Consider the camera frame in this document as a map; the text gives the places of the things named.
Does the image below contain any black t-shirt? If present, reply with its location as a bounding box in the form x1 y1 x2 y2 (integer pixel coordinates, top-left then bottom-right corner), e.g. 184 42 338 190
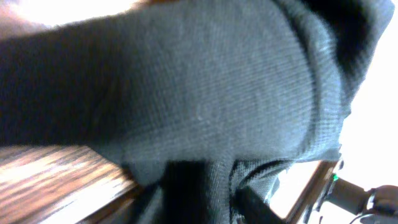
1 0 394 223

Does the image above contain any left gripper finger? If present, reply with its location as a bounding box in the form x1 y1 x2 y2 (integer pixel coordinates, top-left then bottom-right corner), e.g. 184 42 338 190
235 187 285 224

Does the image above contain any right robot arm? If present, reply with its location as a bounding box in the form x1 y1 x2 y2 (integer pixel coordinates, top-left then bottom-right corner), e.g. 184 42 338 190
303 160 397 224

